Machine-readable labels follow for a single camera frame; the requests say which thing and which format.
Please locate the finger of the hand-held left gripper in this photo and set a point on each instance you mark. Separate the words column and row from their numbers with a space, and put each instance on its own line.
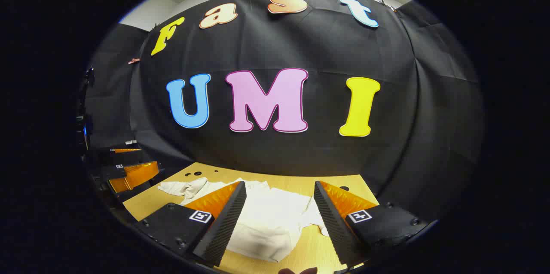
column 133, row 176
column 124, row 153

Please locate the white sweatshirt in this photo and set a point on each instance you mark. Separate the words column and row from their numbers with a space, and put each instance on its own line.
column 266, row 214

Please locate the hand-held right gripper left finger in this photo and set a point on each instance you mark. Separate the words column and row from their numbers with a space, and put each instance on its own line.
column 227, row 222

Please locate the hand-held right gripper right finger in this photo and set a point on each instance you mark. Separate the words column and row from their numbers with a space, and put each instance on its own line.
column 333, row 218

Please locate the small red clip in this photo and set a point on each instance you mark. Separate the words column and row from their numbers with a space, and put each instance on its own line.
column 134, row 61

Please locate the black backdrop cloth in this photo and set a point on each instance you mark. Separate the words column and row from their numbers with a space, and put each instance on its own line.
column 322, row 50

